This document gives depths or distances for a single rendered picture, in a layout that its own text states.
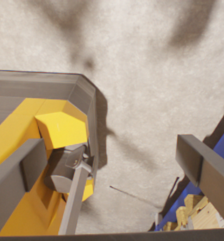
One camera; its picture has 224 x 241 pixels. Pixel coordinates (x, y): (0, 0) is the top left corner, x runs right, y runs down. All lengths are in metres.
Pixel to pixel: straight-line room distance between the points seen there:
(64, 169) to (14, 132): 0.34
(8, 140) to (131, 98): 0.67
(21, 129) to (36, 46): 0.49
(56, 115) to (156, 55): 0.55
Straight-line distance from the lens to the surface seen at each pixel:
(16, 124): 0.69
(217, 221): 1.05
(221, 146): 1.12
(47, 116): 0.69
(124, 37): 0.88
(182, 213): 1.47
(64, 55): 0.96
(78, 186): 0.79
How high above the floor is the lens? 0.85
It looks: 49 degrees down
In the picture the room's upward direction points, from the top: 173 degrees counter-clockwise
